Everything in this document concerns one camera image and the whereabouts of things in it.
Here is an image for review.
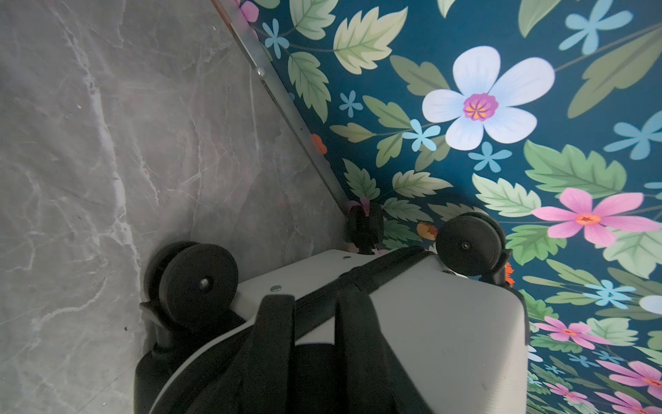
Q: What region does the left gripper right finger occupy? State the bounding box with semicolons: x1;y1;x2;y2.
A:
334;287;398;413

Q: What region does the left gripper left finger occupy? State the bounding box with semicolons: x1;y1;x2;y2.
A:
240;295;296;413

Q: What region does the white hard-shell suitcase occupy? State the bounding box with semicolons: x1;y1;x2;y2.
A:
133;203;531;414

